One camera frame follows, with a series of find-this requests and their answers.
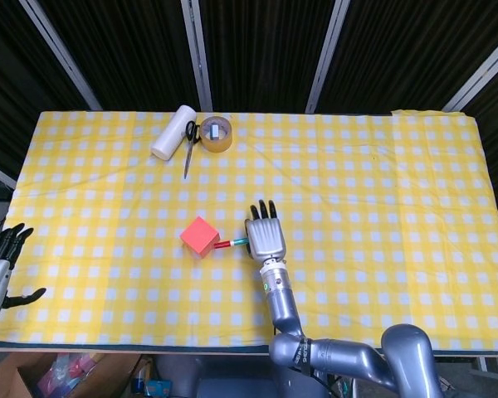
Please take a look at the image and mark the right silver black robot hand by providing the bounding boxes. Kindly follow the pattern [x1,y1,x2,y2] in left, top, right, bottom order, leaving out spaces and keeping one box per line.
[243,199,286,263]

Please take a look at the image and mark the colourful plastic bag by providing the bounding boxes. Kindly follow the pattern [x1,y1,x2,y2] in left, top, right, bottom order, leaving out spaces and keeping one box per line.
[36,353,95,397]

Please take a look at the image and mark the black handled scissors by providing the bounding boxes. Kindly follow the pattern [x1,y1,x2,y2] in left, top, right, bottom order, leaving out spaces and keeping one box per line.
[183,119,202,180]

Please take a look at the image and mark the grey robot torso base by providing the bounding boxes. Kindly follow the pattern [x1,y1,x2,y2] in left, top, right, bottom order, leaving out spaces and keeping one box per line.
[154,354,329,398]

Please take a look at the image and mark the brown cardboard box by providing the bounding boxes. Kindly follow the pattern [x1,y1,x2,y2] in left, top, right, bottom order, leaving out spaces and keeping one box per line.
[0,352,140,398]

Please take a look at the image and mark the white paper roll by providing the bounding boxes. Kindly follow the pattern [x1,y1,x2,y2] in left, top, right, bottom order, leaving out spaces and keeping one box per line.
[150,104,198,160]

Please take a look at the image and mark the yellow white checked tablecloth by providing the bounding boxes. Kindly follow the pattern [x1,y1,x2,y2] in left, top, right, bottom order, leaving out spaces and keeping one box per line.
[0,108,498,352]

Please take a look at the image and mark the brown packing tape roll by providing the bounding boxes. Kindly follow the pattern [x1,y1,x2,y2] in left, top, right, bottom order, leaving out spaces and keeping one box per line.
[199,116,234,153]

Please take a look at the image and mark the red and teal pen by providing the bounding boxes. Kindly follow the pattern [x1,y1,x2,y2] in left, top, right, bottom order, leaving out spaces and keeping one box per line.
[213,236,251,250]

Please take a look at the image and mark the blue plastic container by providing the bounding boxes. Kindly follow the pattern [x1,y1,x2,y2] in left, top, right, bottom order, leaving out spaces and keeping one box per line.
[133,364,179,398]

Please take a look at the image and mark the orange cube block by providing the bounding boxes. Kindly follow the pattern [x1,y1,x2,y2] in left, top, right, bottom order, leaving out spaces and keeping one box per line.
[179,216,220,260]

